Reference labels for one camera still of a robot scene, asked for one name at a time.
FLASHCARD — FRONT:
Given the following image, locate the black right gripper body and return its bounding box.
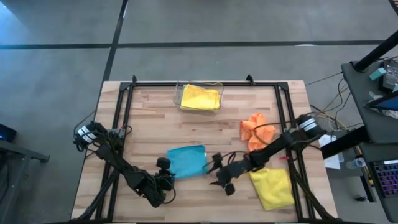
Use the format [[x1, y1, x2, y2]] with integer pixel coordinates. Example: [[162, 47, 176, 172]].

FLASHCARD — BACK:
[[216, 160, 252, 184]]

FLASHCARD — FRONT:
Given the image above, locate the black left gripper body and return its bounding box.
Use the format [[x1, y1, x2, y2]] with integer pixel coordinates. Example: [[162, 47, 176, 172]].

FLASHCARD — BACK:
[[155, 174, 175, 192]]

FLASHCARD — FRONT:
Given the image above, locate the blue microfiber towel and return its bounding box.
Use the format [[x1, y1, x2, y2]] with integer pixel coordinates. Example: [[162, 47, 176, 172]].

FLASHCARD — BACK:
[[167, 144, 208, 180]]

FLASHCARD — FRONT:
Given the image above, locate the yellow microfiber towel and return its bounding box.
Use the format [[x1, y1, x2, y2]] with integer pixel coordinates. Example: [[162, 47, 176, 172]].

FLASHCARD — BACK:
[[180, 83, 222, 111], [248, 167, 295, 212]]

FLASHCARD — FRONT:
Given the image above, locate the orange microfiber towel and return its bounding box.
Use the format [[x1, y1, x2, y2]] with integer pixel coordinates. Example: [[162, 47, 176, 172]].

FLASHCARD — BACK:
[[239, 112, 277, 152]]

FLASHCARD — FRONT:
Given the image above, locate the clear plastic bin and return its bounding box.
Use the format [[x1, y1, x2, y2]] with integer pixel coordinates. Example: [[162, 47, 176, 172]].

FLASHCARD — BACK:
[[172, 80, 224, 116]]

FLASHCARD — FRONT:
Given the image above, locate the white paper sheet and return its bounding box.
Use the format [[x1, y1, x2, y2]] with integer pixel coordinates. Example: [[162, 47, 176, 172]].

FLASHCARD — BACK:
[[318, 134, 345, 170]]

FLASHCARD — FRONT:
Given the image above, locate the black support beam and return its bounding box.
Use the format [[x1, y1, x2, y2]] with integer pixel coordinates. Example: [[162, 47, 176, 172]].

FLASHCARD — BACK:
[[320, 125, 371, 159]]

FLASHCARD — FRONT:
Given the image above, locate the clear water bottle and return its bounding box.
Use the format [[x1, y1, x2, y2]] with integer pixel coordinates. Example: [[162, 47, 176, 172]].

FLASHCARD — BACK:
[[345, 157, 367, 170]]

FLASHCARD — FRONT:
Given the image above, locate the black metal stand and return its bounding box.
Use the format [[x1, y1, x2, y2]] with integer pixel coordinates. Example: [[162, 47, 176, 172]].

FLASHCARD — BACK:
[[0, 138, 50, 203]]

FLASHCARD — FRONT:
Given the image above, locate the backlit keyboard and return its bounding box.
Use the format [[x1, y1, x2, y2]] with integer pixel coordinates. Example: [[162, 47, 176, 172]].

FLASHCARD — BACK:
[[372, 159, 398, 198]]

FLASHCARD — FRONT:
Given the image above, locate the grey side table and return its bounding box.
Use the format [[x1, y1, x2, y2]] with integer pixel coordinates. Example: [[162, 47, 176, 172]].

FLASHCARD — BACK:
[[340, 60, 398, 144]]

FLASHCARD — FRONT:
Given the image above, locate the black device with blue light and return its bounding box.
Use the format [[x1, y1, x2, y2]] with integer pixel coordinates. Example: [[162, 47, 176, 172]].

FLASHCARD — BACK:
[[0, 123, 17, 144]]

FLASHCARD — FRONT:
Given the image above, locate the grey desk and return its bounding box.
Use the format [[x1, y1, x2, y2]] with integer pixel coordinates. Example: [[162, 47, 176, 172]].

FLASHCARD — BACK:
[[359, 141, 398, 223]]

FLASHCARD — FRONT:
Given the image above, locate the tablet with dark screen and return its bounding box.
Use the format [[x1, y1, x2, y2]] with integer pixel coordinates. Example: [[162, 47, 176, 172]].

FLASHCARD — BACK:
[[363, 90, 398, 112]]

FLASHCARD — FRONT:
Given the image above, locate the small teal box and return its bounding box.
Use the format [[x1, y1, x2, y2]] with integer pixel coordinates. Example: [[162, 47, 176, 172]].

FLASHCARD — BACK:
[[368, 67, 387, 82]]

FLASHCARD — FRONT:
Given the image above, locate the black electronic device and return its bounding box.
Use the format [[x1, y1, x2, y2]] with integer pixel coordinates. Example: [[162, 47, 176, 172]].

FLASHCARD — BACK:
[[377, 58, 398, 93]]

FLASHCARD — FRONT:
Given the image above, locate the black pole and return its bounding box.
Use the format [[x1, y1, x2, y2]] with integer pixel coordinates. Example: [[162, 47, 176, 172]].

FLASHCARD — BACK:
[[353, 29, 398, 73]]

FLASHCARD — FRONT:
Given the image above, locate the black aluminium table frame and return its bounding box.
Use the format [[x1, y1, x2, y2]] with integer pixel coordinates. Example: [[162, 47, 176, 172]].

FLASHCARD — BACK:
[[70, 74, 340, 224]]

